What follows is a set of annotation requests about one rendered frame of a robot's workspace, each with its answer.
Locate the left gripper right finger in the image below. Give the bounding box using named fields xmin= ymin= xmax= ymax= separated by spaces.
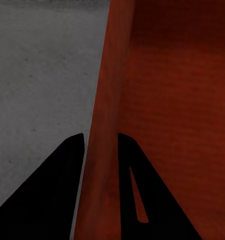
xmin=118 ymin=133 xmax=202 ymax=240

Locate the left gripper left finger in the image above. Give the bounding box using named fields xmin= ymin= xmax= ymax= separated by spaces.
xmin=0 ymin=133 xmax=85 ymax=240

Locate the storage box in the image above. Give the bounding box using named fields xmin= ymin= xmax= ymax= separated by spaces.
xmin=73 ymin=0 xmax=225 ymax=240

